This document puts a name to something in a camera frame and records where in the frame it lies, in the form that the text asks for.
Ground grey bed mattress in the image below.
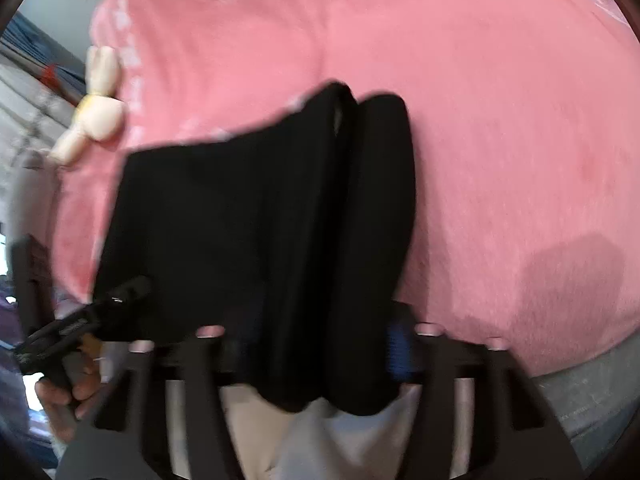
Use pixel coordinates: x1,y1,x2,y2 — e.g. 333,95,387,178
532,327,640,463

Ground pink printed blanket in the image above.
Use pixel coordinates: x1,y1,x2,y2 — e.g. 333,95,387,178
52,0,640,377

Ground black pants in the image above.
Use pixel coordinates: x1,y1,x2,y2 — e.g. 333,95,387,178
92,80,419,418

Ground blue curtain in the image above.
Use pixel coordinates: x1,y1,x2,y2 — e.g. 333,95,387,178
0,10,87,98

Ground cream flower plush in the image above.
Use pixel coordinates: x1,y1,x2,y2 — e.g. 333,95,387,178
47,45,129,167

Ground person's left hand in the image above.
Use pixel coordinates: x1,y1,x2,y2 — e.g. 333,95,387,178
34,335,110,442

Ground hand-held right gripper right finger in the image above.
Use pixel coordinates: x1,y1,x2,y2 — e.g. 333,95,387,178
385,302,586,480

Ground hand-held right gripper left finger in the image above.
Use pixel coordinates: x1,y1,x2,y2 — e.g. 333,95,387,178
55,312,268,480

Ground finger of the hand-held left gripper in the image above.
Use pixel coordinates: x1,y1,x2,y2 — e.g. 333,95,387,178
59,275,152,333

